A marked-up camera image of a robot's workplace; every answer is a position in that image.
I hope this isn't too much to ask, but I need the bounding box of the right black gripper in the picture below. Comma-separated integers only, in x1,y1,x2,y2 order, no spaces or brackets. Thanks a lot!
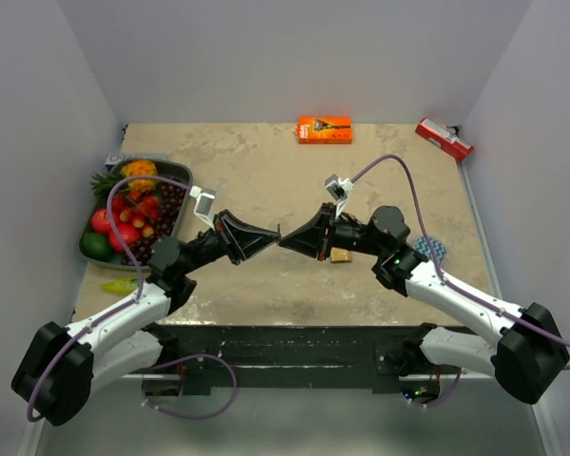
280,202,387,262

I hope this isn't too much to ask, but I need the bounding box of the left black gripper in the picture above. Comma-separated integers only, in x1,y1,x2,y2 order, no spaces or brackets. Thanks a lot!
180,210,279,276

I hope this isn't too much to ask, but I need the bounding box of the brass padlock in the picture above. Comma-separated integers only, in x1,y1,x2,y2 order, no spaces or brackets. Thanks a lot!
330,248,352,263

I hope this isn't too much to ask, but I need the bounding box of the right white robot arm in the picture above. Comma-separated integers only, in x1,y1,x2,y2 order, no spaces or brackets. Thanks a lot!
279,203,570,405

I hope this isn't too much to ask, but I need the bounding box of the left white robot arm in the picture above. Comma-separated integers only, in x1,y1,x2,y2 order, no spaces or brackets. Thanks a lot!
10,210,280,426

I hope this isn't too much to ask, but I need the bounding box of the blue zigzag patterned pouch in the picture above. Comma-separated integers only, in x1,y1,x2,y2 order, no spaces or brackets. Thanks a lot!
412,236,447,262

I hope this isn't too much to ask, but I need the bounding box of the dark green fruit tray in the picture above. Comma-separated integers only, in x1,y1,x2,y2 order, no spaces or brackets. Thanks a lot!
78,160,192,272

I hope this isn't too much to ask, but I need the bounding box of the orange razor box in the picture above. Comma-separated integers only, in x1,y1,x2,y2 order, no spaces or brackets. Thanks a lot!
294,116,353,144

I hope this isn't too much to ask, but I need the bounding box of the red apple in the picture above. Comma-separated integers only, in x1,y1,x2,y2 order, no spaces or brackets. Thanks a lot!
91,208,119,236
108,223,141,253

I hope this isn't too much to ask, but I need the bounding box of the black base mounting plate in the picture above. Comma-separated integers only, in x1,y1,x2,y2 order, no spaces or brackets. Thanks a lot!
136,324,457,399

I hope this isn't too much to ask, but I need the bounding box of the yellow green bottle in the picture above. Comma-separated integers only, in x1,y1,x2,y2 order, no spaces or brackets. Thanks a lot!
100,278,143,296

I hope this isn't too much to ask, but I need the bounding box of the green lime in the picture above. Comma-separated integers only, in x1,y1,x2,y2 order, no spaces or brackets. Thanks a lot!
83,232,113,261

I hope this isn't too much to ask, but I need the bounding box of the small white blue box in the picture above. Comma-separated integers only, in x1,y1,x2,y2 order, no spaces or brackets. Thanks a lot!
104,153,168,169

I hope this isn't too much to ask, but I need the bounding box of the red white box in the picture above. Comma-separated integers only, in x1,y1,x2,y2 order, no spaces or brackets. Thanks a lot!
415,118,474,162

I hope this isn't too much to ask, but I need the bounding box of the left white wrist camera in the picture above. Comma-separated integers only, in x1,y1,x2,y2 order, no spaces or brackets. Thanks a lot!
189,186,216,229

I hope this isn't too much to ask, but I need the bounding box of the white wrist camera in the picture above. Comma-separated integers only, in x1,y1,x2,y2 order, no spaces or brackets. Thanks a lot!
189,186,216,229
325,175,353,219

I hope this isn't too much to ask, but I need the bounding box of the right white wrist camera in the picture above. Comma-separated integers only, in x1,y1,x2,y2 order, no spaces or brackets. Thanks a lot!
325,175,353,219

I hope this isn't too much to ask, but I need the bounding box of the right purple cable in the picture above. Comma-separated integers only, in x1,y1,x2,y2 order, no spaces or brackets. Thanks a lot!
351,154,570,370

